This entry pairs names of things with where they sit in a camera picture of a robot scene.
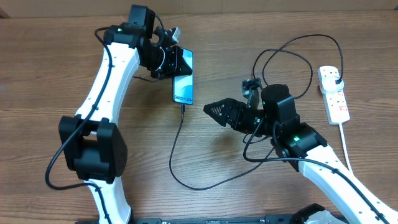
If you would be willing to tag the blue Samsung smartphone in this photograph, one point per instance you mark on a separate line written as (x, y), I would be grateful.
(183, 85)

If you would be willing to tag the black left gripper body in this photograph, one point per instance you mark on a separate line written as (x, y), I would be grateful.
(168, 64)

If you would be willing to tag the white charger plug adapter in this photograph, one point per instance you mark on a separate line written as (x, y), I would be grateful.
(330, 85)

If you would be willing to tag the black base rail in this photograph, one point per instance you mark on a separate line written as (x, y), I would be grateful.
(281, 219)

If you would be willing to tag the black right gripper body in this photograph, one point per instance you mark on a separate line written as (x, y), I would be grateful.
(247, 120)

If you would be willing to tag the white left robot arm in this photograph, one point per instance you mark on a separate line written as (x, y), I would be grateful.
(91, 141)

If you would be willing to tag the white power strip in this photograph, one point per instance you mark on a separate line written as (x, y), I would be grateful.
(335, 103)

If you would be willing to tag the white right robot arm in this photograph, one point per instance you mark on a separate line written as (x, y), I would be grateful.
(305, 149)

